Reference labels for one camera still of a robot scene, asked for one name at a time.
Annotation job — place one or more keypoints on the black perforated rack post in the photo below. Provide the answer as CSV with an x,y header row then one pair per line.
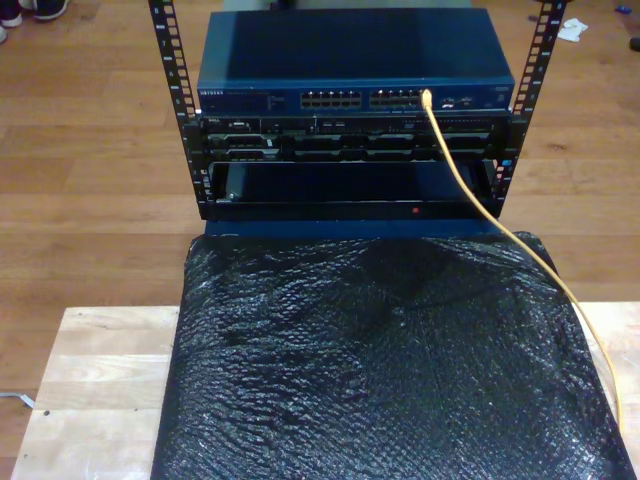
x,y
542,35
170,50

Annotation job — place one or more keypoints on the small blue object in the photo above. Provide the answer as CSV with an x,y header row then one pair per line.
x,y
622,9

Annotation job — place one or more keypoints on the dark blue shoe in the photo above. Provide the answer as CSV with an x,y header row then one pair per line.
x,y
50,10

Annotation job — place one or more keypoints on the blue network switch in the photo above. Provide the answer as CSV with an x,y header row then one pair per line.
x,y
350,45

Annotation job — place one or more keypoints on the white crumpled paper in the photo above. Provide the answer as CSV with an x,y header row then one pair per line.
x,y
572,31

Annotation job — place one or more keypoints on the black rack server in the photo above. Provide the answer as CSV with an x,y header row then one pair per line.
x,y
350,145

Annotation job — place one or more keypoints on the black bubble mat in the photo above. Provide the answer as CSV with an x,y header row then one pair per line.
x,y
350,400

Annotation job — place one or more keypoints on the blue base board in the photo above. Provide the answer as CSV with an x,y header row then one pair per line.
x,y
350,229

